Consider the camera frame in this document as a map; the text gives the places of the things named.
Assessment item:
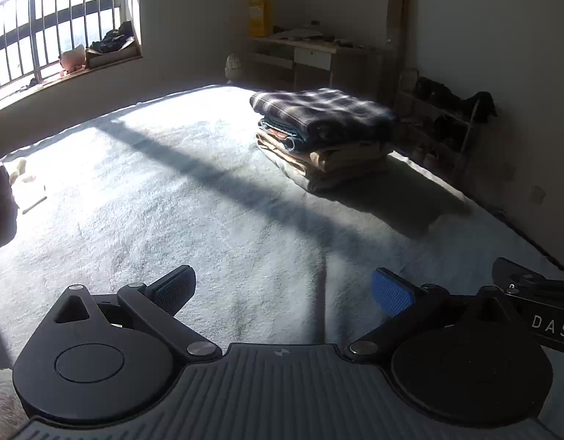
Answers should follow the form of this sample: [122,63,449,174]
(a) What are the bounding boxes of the dark plaid flannel pants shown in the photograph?
[249,88,398,144]

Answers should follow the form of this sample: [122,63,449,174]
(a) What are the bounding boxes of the folded clothes stack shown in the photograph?
[256,118,392,193]

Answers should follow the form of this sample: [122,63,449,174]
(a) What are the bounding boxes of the metal shoe rack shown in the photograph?
[393,69,498,186]

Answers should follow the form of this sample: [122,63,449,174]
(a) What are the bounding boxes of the white fleece garment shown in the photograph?
[8,159,26,186]

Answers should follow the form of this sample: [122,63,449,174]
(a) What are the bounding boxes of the white fluffy rug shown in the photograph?
[0,368,28,439]

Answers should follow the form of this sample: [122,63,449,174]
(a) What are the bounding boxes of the white decorative ornament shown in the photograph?
[224,53,243,84]

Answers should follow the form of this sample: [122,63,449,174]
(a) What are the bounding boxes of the white low shelf unit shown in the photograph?
[243,30,381,99]

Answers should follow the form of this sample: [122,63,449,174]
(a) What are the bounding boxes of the dark cloth in box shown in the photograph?
[86,21,141,70]

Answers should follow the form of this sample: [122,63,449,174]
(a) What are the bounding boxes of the long cardboard strip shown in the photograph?
[385,0,405,52]

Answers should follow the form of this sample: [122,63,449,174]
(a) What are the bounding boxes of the yellow box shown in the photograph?
[247,0,273,38]

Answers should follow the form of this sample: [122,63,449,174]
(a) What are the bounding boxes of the window security bars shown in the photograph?
[0,0,127,100]

